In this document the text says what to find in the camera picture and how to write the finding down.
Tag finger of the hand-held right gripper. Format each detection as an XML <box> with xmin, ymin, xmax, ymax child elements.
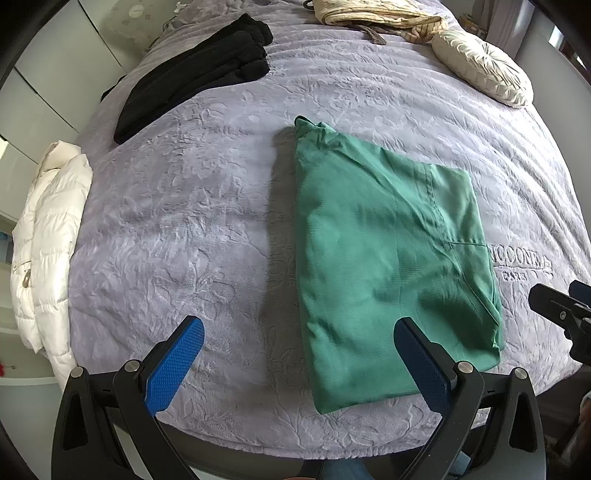
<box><xmin>527</xmin><ymin>283</ymin><xmax>580</xmax><ymax>325</ymax></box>
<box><xmin>569</xmin><ymin>279</ymin><xmax>591</xmax><ymax>306</ymax></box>

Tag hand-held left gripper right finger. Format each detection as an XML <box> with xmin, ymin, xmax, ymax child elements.
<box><xmin>394</xmin><ymin>316</ymin><xmax>546</xmax><ymax>480</ymax></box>

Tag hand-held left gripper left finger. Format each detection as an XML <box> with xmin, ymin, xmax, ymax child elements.
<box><xmin>51</xmin><ymin>315</ymin><xmax>206</xmax><ymax>480</ymax></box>

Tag green work jacket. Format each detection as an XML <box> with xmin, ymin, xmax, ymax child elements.
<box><xmin>294</xmin><ymin>115</ymin><xmax>505</xmax><ymax>415</ymax></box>

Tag person's blue jeans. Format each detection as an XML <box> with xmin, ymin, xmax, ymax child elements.
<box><xmin>318</xmin><ymin>457</ymin><xmax>467</xmax><ymax>480</ymax></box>

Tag lilac embossed bed blanket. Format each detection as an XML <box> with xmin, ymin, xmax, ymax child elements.
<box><xmin>62</xmin><ymin>0</ymin><xmax>591</xmax><ymax>455</ymax></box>

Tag white puffer jacket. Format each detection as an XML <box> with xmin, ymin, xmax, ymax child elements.
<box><xmin>10</xmin><ymin>141</ymin><xmax>93</xmax><ymax>393</ymax></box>

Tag round white pleated pillow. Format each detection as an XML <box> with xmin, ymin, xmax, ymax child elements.
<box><xmin>431</xmin><ymin>28</ymin><xmax>535</xmax><ymax>109</ymax></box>

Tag black garment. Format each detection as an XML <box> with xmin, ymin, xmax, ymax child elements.
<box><xmin>102</xmin><ymin>13</ymin><xmax>273</xmax><ymax>145</ymax></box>

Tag white wardrobe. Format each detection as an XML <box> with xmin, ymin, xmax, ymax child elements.
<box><xmin>0</xmin><ymin>0</ymin><xmax>153</xmax><ymax>222</ymax></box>

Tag beige garment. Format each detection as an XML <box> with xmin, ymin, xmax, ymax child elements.
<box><xmin>305</xmin><ymin>0</ymin><xmax>446</xmax><ymax>44</ymax></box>

